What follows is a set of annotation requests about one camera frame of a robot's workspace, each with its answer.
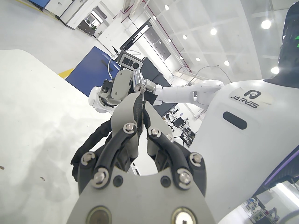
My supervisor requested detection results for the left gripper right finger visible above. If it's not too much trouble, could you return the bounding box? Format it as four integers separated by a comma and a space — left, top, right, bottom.
142, 104, 207, 190

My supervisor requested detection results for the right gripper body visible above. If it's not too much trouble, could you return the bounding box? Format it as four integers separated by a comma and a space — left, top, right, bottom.
99, 79, 117, 107

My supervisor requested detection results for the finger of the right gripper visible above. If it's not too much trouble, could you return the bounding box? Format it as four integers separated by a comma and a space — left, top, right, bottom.
111, 70, 133, 102

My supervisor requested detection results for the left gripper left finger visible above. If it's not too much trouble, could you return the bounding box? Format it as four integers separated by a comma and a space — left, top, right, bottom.
78, 94, 140, 189

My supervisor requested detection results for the metal key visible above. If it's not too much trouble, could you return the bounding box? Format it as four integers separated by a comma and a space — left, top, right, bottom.
136, 92, 146, 138

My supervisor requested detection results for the silver padlock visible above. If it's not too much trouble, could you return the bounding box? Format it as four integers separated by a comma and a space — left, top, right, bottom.
132, 69, 156, 94

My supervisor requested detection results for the robot body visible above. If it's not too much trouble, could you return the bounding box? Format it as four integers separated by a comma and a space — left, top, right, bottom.
192, 3, 299, 224

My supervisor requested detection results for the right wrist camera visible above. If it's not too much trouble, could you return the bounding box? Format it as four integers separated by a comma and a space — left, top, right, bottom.
112, 46, 143, 71

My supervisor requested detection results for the black braided cable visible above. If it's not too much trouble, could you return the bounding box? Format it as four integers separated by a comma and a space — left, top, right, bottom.
70, 120, 113, 182

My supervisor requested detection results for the thin white cable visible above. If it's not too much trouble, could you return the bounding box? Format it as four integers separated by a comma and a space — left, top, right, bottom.
180, 65, 233, 88

